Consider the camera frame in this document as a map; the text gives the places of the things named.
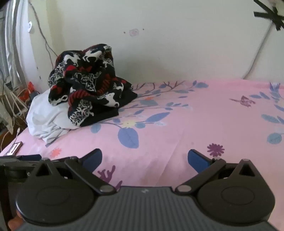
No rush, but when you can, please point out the silver curtain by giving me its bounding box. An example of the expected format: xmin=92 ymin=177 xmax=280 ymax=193
xmin=0 ymin=0 xmax=27 ymax=89

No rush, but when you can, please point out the red object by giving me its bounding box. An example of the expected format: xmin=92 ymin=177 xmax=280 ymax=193
xmin=19 ymin=82 xmax=36 ymax=101

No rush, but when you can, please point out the pink floral bedsheet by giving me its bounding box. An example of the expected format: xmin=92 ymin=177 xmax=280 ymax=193
xmin=0 ymin=80 xmax=284 ymax=231

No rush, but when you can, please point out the small dark phone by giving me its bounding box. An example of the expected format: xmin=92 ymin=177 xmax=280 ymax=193
xmin=7 ymin=141 xmax=24 ymax=156

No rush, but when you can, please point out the white wall cable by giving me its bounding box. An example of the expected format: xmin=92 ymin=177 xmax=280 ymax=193
xmin=242 ymin=22 xmax=274 ymax=80

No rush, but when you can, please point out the black red white patterned garment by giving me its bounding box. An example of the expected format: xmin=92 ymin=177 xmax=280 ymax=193
xmin=48 ymin=44 xmax=138 ymax=127

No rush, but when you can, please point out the black tape cross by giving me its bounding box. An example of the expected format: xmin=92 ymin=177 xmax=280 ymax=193
xmin=253 ymin=0 xmax=284 ymax=31

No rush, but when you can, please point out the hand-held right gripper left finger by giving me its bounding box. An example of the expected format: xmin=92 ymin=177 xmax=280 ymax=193
xmin=33 ymin=148 xmax=116 ymax=196

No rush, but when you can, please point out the white charging cable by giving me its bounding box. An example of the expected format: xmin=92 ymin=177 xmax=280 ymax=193
xmin=0 ymin=127 xmax=22 ymax=152

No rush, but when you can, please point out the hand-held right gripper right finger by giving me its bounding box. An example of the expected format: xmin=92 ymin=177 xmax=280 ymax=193
xmin=175 ymin=149 xmax=259 ymax=194

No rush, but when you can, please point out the thin black wall cable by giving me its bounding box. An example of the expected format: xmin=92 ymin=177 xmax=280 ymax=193
xmin=29 ymin=0 xmax=58 ymax=70

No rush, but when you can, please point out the white wire rack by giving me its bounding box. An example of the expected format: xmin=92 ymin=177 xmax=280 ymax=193
xmin=0 ymin=87 xmax=30 ymax=125

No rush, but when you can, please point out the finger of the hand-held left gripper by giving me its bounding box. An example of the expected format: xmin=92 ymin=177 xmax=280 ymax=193
xmin=16 ymin=154 xmax=42 ymax=161

